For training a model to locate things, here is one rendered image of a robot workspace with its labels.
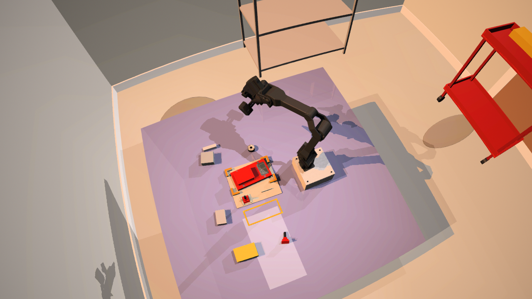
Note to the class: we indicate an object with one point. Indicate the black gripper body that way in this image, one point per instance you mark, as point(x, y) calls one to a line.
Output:
point(247, 108)

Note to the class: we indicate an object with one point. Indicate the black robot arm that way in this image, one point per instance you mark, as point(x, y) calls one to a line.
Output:
point(277, 97)

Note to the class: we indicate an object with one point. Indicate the yellow curved block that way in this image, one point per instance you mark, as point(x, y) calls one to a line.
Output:
point(245, 252)

